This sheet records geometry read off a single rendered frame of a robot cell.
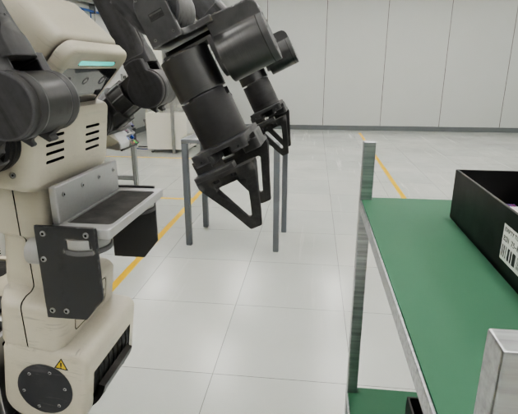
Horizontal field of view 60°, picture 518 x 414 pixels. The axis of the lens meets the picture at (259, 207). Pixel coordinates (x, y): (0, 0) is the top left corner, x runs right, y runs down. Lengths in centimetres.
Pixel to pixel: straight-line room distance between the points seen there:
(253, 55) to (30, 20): 37
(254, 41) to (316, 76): 933
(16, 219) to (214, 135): 44
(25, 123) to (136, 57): 45
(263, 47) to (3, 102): 29
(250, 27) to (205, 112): 10
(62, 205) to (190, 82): 35
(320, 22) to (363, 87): 157
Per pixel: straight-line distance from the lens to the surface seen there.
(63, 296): 80
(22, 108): 57
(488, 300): 75
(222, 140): 50
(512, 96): 1060
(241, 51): 49
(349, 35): 986
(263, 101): 92
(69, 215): 79
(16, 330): 91
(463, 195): 103
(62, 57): 72
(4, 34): 61
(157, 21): 50
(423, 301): 71
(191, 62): 51
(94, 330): 93
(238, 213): 49
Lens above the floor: 128
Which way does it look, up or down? 17 degrees down
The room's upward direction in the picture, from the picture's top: straight up
